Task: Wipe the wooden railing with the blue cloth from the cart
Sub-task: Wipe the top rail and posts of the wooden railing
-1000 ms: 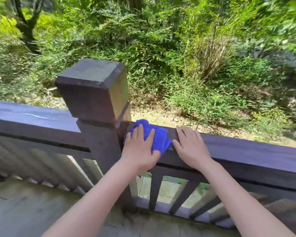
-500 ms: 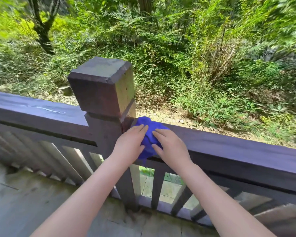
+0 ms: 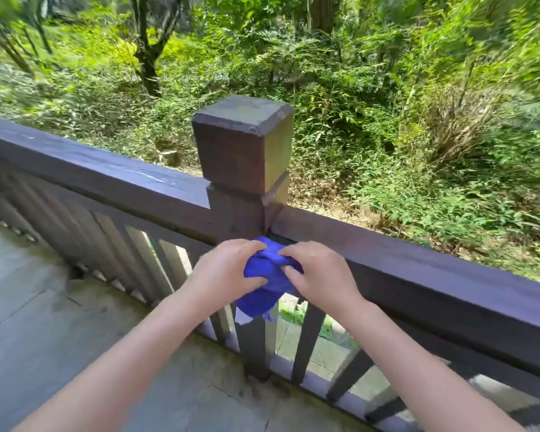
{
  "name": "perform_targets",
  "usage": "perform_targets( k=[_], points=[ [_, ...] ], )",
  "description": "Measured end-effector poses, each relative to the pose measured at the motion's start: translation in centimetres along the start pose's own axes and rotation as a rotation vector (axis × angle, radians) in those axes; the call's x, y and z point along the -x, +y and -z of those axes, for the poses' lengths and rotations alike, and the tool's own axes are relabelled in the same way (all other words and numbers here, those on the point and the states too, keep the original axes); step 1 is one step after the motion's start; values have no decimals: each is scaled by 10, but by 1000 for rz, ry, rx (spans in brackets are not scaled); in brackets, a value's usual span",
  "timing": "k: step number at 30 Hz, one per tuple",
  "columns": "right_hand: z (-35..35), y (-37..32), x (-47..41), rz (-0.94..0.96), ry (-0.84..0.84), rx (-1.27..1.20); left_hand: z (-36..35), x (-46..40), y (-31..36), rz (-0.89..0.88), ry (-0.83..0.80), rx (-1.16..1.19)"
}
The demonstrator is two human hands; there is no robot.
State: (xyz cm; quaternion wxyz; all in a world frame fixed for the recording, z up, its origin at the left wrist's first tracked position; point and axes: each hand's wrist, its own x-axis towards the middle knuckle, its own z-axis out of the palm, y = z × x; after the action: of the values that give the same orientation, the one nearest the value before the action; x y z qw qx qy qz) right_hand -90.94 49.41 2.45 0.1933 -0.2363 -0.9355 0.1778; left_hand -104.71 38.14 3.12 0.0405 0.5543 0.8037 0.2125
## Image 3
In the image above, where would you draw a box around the person's left hand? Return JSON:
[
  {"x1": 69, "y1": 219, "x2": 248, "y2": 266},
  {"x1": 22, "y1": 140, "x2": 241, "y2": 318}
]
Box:
[{"x1": 183, "y1": 238, "x2": 269, "y2": 311}]

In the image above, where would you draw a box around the person's right hand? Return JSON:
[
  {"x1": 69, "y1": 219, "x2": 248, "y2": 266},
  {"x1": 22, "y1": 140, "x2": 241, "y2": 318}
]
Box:
[{"x1": 277, "y1": 241, "x2": 365, "y2": 318}]

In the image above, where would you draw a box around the blue cleaning cloth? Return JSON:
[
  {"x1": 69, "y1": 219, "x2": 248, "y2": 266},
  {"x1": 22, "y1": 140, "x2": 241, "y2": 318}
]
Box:
[{"x1": 235, "y1": 236, "x2": 305, "y2": 322}]

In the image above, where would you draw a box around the dark wooden railing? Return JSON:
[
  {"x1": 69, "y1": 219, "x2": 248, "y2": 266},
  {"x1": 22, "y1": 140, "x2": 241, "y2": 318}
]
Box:
[{"x1": 0, "y1": 113, "x2": 540, "y2": 432}]

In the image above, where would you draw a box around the person's right forearm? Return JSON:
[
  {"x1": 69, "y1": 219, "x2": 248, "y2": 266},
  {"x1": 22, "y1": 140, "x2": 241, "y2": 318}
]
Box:
[{"x1": 341, "y1": 299, "x2": 527, "y2": 432}]

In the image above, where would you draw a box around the person's left forearm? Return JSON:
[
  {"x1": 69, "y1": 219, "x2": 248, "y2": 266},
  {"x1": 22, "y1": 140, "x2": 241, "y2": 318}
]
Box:
[{"x1": 11, "y1": 287, "x2": 217, "y2": 432}]

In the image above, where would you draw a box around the green shrub thicket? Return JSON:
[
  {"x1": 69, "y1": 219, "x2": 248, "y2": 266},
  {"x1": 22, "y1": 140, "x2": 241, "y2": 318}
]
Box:
[{"x1": 0, "y1": 0, "x2": 540, "y2": 284}]

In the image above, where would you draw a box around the forked dark tree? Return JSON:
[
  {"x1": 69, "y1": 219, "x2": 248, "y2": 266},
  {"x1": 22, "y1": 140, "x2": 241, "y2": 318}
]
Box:
[{"x1": 125, "y1": 0, "x2": 185, "y2": 97}]

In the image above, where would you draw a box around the straight brown tree trunk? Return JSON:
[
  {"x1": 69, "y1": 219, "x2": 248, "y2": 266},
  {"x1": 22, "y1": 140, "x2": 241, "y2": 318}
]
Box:
[{"x1": 308, "y1": 0, "x2": 341, "y2": 34}]

